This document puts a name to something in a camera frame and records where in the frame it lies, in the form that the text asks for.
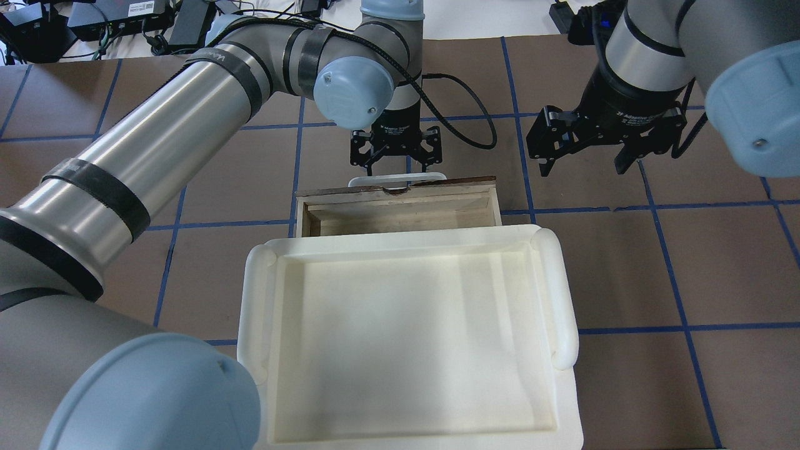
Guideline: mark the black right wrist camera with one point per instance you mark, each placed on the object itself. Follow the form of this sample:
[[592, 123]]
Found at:
[[582, 27]]

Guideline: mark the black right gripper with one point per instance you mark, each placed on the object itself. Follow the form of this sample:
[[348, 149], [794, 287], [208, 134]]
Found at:
[[625, 98]]

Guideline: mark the black power adapter brick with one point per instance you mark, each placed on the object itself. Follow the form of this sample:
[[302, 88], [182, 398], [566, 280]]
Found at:
[[192, 22]]

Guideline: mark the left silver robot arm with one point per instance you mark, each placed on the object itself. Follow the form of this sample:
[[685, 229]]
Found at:
[[76, 375]]

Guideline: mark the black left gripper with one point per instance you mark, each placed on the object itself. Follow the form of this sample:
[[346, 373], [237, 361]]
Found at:
[[396, 121]]

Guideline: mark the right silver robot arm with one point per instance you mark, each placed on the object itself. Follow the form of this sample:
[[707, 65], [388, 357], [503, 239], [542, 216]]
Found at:
[[666, 68]]

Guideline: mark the white foam tray box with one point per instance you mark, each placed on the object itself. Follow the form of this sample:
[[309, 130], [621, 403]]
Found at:
[[446, 339]]

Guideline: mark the wooden drawer with white handle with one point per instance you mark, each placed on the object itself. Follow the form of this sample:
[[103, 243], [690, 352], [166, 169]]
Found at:
[[398, 203]]

